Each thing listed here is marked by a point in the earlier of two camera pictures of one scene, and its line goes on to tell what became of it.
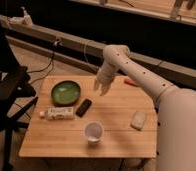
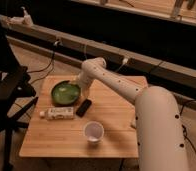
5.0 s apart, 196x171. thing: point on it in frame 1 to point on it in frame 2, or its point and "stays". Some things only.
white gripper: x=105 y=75 to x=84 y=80
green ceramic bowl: x=65 y=93 stays
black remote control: x=83 y=107 stays
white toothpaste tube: x=58 y=113 stays
